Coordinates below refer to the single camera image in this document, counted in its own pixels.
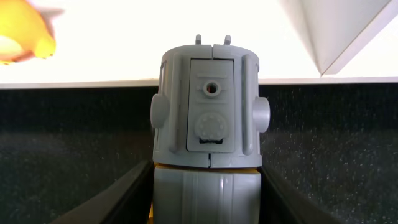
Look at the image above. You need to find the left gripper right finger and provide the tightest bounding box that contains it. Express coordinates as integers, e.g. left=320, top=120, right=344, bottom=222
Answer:
left=259, top=164, right=343, bottom=224

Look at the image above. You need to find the yellow rubber duck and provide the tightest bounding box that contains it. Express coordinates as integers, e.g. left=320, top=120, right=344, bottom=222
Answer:
left=0, top=0, right=57, bottom=66

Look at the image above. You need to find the white shelf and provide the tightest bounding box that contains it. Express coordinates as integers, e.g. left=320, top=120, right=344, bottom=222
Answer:
left=0, top=0, right=398, bottom=90

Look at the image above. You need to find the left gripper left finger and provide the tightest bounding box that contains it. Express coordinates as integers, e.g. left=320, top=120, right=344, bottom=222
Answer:
left=49, top=159, right=155, bottom=224

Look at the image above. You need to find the grey and yellow toy truck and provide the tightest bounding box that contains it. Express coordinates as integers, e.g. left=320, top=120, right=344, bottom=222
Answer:
left=148, top=34, right=271, bottom=224

